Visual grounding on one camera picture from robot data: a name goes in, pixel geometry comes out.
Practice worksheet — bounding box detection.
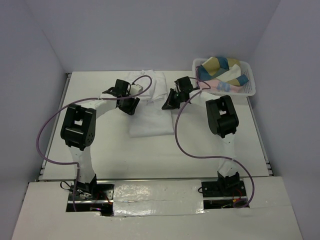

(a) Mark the colourful patchwork shirt in basket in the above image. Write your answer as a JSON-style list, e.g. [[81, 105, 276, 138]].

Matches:
[[195, 57, 243, 82]]

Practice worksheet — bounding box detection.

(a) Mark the silver foil tape panel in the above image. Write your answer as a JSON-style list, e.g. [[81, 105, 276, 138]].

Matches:
[[112, 179, 205, 217]]

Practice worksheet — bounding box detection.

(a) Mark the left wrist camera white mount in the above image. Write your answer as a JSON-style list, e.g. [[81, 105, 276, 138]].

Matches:
[[129, 84, 144, 96]]

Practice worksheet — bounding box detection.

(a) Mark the white plastic basket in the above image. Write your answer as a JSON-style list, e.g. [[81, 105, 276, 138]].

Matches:
[[192, 57, 256, 97]]

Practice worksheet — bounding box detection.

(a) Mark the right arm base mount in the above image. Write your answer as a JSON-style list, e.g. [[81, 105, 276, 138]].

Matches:
[[197, 172, 248, 210]]

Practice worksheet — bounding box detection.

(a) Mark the white long sleeve shirt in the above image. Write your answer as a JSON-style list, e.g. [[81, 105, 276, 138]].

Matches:
[[125, 70, 174, 138]]

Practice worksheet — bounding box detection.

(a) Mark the pink shirt in basket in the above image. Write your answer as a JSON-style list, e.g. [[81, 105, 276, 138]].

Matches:
[[197, 74, 249, 93]]

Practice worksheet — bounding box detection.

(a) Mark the purple cable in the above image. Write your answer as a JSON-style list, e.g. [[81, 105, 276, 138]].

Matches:
[[174, 76, 256, 209], [36, 74, 154, 213]]

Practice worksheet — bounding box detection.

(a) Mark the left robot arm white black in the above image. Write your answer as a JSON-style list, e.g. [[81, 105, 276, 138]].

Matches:
[[60, 79, 144, 199]]

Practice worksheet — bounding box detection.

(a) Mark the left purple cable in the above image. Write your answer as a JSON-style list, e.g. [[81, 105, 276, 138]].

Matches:
[[36, 74, 154, 213]]

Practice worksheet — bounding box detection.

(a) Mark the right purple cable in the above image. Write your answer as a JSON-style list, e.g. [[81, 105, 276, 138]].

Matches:
[[174, 76, 256, 209]]

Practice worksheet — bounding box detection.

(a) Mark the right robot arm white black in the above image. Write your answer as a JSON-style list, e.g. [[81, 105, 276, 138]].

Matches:
[[161, 76, 240, 196]]

